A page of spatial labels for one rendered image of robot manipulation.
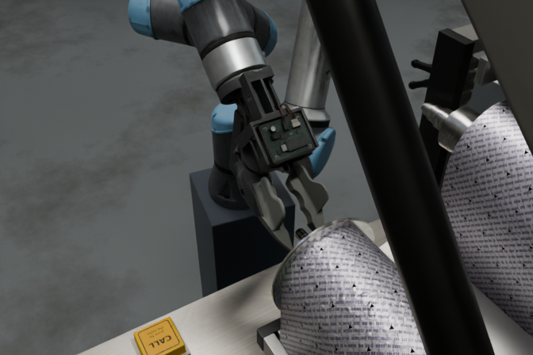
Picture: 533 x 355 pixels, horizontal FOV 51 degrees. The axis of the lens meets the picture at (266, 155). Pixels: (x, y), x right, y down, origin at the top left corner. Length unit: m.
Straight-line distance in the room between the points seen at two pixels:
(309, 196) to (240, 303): 0.44
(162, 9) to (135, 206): 1.90
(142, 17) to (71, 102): 2.68
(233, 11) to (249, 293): 0.60
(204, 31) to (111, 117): 2.64
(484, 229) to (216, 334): 0.54
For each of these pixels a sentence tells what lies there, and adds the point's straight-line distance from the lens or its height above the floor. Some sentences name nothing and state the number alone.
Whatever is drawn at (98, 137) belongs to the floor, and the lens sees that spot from 3.17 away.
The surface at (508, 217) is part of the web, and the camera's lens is 0.68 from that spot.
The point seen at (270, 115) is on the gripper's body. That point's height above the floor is 1.41.
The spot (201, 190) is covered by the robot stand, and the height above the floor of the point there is 0.90.
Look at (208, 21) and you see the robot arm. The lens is 0.69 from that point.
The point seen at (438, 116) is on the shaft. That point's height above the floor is 1.34.
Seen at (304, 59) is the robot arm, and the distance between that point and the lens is 1.11.
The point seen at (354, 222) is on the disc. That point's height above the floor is 1.31.
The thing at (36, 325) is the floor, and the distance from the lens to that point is 2.33.
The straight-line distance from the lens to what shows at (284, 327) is 0.71.
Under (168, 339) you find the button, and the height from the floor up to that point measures 0.92.
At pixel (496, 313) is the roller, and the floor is 1.23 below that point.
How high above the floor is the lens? 1.76
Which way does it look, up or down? 37 degrees down
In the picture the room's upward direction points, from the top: straight up
